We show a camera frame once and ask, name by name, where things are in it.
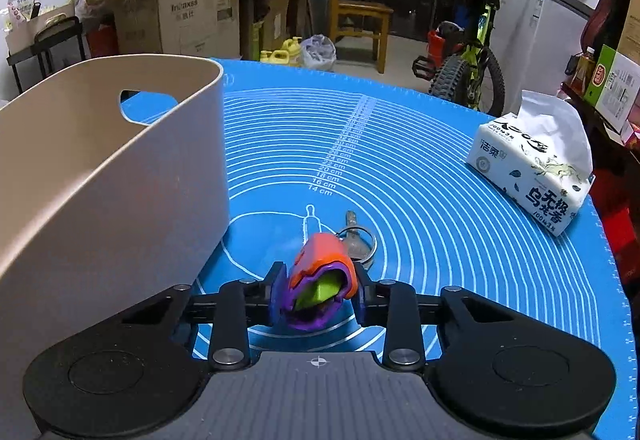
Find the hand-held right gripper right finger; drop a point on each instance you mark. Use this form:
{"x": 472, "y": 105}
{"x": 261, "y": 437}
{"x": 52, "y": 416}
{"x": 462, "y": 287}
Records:
{"x": 367, "y": 309}

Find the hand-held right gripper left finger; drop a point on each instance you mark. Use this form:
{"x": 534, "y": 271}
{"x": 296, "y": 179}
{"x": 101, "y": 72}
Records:
{"x": 277, "y": 292}

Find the purple orange toy knife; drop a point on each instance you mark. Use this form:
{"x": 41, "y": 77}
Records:
{"x": 320, "y": 270}

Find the beige plastic storage bin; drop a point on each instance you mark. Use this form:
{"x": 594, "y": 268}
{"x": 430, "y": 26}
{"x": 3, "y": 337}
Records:
{"x": 110, "y": 200}

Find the blue silicone baking mat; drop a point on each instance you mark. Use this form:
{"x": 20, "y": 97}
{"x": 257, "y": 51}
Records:
{"x": 450, "y": 230}

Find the white tissue pack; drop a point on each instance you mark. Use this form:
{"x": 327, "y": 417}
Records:
{"x": 530, "y": 169}

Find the yellow plastic jug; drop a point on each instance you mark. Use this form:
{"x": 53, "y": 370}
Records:
{"x": 274, "y": 57}
{"x": 292, "y": 52}

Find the crumpled plastic bag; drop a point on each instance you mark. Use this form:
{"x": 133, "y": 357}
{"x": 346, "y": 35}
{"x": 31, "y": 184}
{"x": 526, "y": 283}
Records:
{"x": 317, "y": 52}

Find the green black bicycle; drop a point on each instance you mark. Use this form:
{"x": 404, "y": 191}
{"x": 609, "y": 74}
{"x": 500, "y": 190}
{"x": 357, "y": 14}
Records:
{"x": 457, "y": 79}

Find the wooden chair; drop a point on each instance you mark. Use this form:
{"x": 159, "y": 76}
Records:
{"x": 360, "y": 12}

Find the white chest freezer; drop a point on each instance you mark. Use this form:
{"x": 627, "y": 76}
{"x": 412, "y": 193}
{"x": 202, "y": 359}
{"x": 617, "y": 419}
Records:
{"x": 545, "y": 44}

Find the brown drink bottle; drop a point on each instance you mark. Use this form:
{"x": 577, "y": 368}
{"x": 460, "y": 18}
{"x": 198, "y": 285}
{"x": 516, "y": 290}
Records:
{"x": 585, "y": 72}

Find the green white carton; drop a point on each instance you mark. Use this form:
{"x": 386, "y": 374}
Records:
{"x": 612, "y": 84}

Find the black metal rack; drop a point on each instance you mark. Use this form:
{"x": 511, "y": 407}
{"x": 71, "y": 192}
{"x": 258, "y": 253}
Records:
{"x": 55, "y": 32}

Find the open cardboard box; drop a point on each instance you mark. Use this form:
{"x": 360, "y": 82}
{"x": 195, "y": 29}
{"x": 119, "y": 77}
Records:
{"x": 35, "y": 32}

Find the white snack packet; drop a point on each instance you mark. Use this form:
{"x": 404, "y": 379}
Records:
{"x": 22, "y": 7}

